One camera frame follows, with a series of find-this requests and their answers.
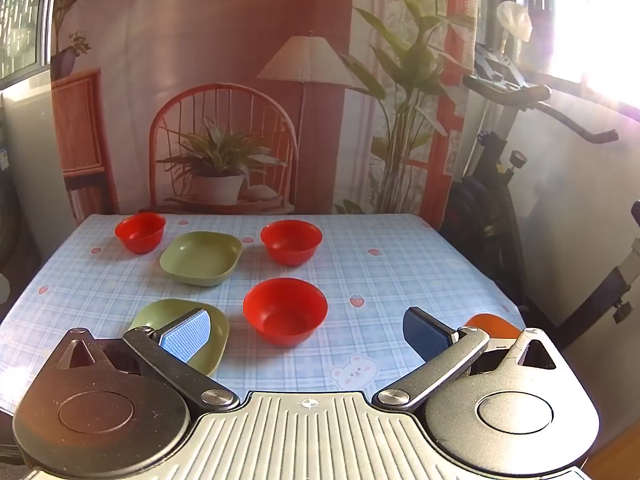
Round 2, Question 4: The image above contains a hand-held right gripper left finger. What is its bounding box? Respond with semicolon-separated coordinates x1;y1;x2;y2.
47;308;242;413

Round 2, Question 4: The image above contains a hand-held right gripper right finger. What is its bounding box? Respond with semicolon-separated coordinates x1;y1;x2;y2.
372;306;563;413

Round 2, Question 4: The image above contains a green square plate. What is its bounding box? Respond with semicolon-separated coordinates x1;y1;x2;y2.
128;298;230;377
159;231;243;288

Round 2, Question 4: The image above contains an orange plate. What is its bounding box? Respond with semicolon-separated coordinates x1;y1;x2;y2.
464;313;523;341

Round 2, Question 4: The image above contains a red plastic bowl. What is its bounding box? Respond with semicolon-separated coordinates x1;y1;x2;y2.
260;220;323;267
114;212;167;255
243;277;329;347

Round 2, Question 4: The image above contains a blue checked tablecloth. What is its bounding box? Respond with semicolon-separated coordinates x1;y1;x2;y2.
0;212;527;411

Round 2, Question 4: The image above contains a black exercise bike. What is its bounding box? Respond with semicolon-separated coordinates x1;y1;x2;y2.
440;42;640;356

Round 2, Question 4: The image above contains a white plastic bag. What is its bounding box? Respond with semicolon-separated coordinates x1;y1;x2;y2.
495;1;534;44

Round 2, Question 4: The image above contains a bright window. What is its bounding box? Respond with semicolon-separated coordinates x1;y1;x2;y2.
500;0;640;122

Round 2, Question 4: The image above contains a window with patterned glass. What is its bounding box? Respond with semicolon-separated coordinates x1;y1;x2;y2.
0;0;55;87

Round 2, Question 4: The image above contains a printed wall tapestry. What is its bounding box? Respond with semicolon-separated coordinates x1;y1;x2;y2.
50;0;477;227

